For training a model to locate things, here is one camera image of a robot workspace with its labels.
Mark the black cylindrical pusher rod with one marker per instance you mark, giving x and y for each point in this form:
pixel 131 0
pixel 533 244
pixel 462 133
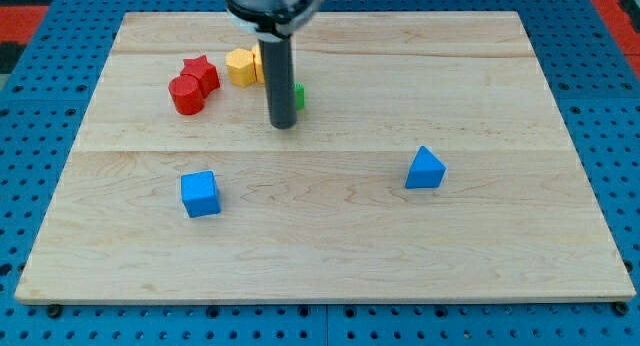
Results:
pixel 278 70

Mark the blue triangle block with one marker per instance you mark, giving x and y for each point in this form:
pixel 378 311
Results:
pixel 426 170

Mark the green star block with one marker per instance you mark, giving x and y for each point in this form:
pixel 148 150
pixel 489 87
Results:
pixel 299 96

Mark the red star block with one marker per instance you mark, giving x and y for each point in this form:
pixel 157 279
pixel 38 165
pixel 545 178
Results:
pixel 204 72

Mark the yellow block behind rod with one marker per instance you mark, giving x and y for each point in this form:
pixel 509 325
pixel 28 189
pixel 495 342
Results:
pixel 258 64

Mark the yellow pentagon block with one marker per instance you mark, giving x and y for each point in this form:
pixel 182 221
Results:
pixel 240 67

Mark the red cylinder block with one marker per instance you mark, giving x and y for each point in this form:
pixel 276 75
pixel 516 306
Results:
pixel 186 95

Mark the blue cube block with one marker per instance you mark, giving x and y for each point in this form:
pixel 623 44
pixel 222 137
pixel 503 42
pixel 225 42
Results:
pixel 199 194

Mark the light wooden board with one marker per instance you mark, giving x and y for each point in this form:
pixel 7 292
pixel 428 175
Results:
pixel 320 213

